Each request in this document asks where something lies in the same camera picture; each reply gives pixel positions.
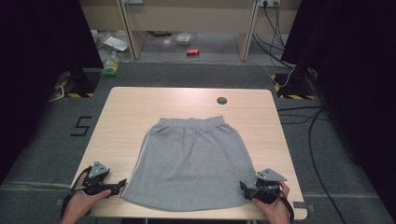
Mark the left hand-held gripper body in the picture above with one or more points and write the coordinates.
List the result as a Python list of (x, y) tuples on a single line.
[(97, 170)]

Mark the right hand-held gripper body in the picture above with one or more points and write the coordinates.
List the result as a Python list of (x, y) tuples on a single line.
[(268, 175)]

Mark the grey shorts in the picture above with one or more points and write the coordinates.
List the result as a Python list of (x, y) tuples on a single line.
[(190, 168)]

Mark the person's right hand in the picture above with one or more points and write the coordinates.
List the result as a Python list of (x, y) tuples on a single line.
[(275, 213)]

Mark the person's left hand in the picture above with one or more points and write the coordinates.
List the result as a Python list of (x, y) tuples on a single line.
[(77, 203)]

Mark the grey tape piece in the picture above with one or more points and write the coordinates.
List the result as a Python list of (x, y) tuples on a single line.
[(59, 201), (303, 206)]

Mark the grey round table grommet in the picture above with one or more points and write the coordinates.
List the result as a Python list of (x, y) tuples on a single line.
[(221, 100)]

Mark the black stand base striped tape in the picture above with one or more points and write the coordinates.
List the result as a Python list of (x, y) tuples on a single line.
[(79, 82), (295, 85)]

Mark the green plastic packet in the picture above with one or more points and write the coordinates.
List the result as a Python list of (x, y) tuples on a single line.
[(110, 67)]

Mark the black curtain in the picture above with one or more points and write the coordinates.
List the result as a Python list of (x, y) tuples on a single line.
[(355, 77), (37, 62)]

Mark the white paper sheet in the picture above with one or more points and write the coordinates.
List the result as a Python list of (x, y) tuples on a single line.
[(115, 43)]

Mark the red can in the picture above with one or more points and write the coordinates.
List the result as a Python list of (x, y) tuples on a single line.
[(192, 52)]

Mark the clear plastic packet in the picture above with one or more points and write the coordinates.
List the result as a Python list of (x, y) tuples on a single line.
[(183, 39)]

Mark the beige wooden desk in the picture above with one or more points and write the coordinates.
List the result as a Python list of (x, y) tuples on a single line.
[(190, 17)]

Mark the white wall socket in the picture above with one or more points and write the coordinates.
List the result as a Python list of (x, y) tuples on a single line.
[(269, 2)]

